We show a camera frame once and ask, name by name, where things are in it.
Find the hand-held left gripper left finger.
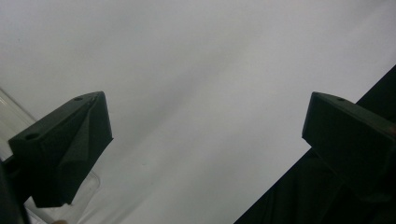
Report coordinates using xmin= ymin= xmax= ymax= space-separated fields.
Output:
xmin=8 ymin=91 xmax=114 ymax=209

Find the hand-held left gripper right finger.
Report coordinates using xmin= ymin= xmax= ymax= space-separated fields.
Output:
xmin=302 ymin=91 xmax=396 ymax=200

